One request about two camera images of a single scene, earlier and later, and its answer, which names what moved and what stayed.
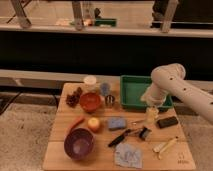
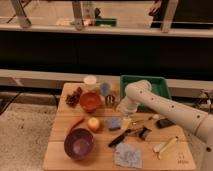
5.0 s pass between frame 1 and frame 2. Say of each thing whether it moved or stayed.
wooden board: stayed
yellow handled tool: stayed
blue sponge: stayed
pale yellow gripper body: moved
